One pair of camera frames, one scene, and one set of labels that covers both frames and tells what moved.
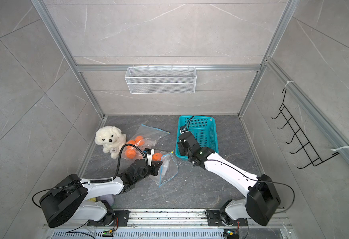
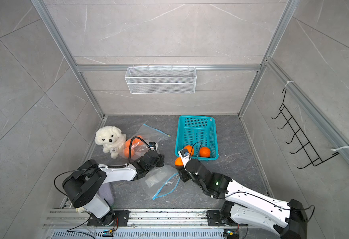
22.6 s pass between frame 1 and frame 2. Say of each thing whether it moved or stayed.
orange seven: stayed
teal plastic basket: stayed
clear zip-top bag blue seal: moved
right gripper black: moved
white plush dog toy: stayed
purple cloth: stayed
